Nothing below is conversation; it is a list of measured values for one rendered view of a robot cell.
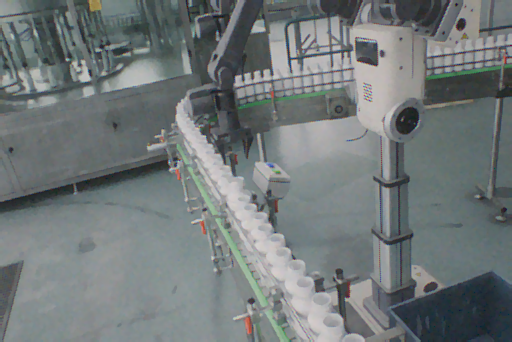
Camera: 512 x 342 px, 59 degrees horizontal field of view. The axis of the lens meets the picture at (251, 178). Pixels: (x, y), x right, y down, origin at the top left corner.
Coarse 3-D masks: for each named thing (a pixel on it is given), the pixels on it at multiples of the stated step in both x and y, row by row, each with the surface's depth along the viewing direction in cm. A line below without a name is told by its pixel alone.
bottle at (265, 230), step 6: (258, 228) 109; (264, 228) 111; (270, 228) 109; (258, 234) 109; (264, 234) 108; (270, 234) 108; (258, 240) 110; (264, 240) 108; (258, 246) 109; (264, 246) 108; (264, 252) 108; (258, 258) 111; (264, 258) 109; (264, 270) 111; (264, 276) 112
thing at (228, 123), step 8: (224, 112) 117; (232, 112) 118; (224, 120) 118; (232, 120) 118; (216, 128) 123; (224, 128) 119; (232, 128) 119; (240, 128) 120; (248, 128) 120; (216, 136) 118; (224, 136) 120
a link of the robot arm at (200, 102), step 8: (224, 72) 111; (224, 80) 112; (232, 80) 112; (200, 88) 115; (208, 88) 114; (216, 88) 114; (224, 88) 113; (232, 88) 114; (192, 96) 114; (200, 96) 114; (208, 96) 115; (192, 104) 114; (200, 104) 114; (208, 104) 115; (192, 112) 114; (200, 112) 115; (208, 112) 116
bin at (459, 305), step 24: (456, 288) 113; (480, 288) 116; (504, 288) 112; (408, 312) 111; (432, 312) 113; (456, 312) 116; (480, 312) 120; (504, 312) 115; (384, 336) 103; (408, 336) 102; (432, 336) 117; (456, 336) 120; (480, 336) 123; (504, 336) 117
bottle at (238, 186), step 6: (234, 180) 130; (240, 180) 130; (234, 186) 127; (240, 186) 127; (234, 192) 128; (240, 192) 128; (246, 192) 129; (234, 198) 128; (252, 198) 130; (234, 204) 128; (234, 210) 129; (234, 222) 133; (234, 228) 134
